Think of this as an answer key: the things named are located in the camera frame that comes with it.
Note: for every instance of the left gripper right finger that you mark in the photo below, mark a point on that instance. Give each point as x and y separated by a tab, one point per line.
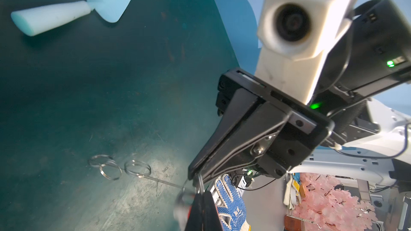
211	221

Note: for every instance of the red-capped silver key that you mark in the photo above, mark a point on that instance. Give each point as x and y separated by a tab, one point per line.
182	209

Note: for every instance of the pink artificial flower tree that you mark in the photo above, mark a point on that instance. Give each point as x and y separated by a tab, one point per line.
328	208

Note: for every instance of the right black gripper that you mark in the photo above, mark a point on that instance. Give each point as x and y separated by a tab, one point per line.
261	128

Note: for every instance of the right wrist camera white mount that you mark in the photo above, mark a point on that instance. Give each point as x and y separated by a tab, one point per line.
297	35

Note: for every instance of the blue dotted glove left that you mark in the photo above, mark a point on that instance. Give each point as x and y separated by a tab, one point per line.
230	205

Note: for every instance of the light blue toy shovel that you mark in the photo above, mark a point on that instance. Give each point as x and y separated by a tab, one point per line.
41	19

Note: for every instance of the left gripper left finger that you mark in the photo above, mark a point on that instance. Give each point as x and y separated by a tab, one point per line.
195	222

